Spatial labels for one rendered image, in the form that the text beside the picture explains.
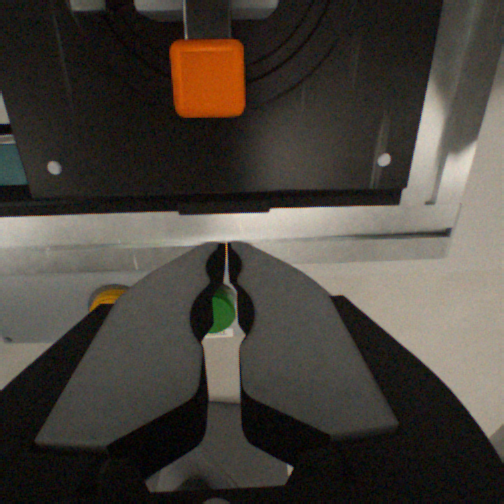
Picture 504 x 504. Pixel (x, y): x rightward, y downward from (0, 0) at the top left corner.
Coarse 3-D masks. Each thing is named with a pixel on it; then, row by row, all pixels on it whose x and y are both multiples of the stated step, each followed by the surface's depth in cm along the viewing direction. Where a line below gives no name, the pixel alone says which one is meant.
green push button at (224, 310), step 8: (216, 296) 26; (224, 296) 26; (216, 304) 26; (224, 304) 26; (232, 304) 26; (216, 312) 26; (224, 312) 26; (232, 312) 26; (216, 320) 27; (224, 320) 27; (232, 320) 27; (216, 328) 27; (224, 328) 27
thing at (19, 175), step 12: (0, 96) 23; (0, 108) 24; (0, 120) 24; (0, 132) 25; (12, 132) 25; (0, 144) 22; (12, 144) 22; (0, 156) 22; (12, 156) 22; (0, 168) 23; (12, 168) 23; (0, 180) 23; (12, 180) 23; (24, 180) 23
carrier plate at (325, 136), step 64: (0, 0) 16; (64, 0) 17; (384, 0) 17; (0, 64) 18; (64, 64) 18; (384, 64) 19; (64, 128) 20; (128, 128) 20; (192, 128) 20; (256, 128) 20; (320, 128) 20; (384, 128) 21; (64, 192) 21; (128, 192) 22; (192, 192) 22
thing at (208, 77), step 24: (192, 0) 10; (216, 0) 10; (192, 24) 10; (216, 24) 10; (192, 48) 9; (216, 48) 9; (240, 48) 9; (192, 72) 9; (216, 72) 9; (240, 72) 9; (192, 96) 10; (216, 96) 10; (240, 96) 10
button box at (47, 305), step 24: (0, 288) 26; (24, 288) 26; (48, 288) 26; (72, 288) 26; (96, 288) 26; (120, 288) 26; (0, 312) 27; (24, 312) 27; (48, 312) 27; (72, 312) 27; (24, 336) 28; (48, 336) 28; (216, 336) 29
